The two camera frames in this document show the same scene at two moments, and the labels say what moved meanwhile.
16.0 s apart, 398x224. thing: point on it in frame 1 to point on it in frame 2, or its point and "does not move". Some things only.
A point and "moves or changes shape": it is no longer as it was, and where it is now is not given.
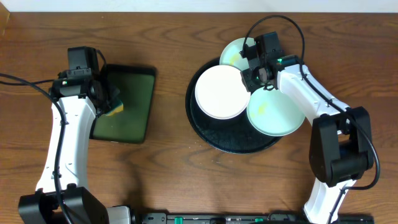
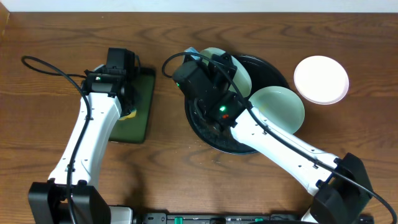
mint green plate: (272, 112) does not move
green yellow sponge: (119, 109) moves or changes shape
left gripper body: (107, 98) to (131, 101)
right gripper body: (247, 79) to (224, 64)
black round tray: (234, 135) does not move
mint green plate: (231, 54) to (242, 81)
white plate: (221, 93) moves or changes shape
